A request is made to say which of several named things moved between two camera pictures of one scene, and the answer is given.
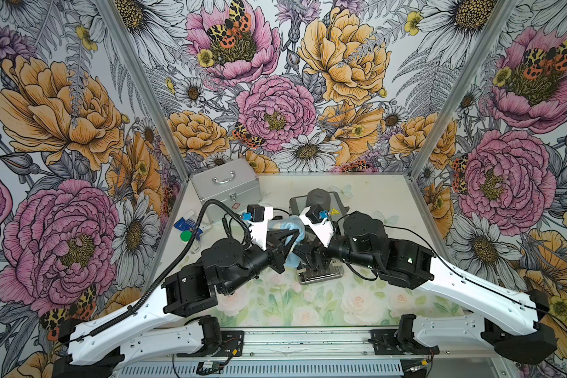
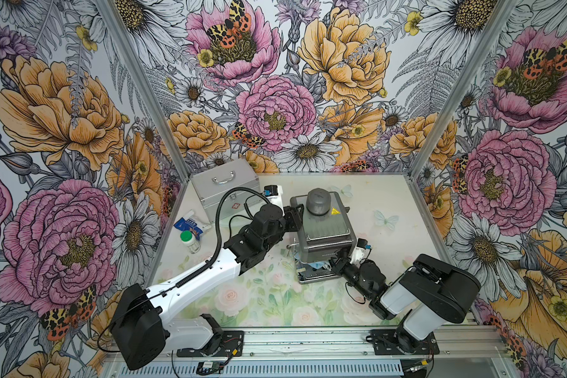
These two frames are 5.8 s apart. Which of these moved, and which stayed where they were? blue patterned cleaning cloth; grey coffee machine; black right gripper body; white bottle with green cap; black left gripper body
Moved: blue patterned cleaning cloth; black right gripper body; black left gripper body
Stayed: grey coffee machine; white bottle with green cap
